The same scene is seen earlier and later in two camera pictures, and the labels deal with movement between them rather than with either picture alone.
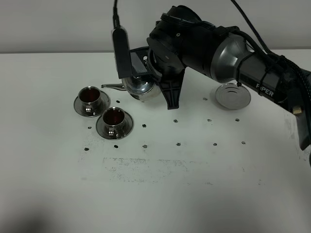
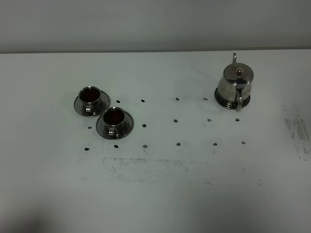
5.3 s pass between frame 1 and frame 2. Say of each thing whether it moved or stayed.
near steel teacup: stayed
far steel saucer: stayed
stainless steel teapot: moved
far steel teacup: stayed
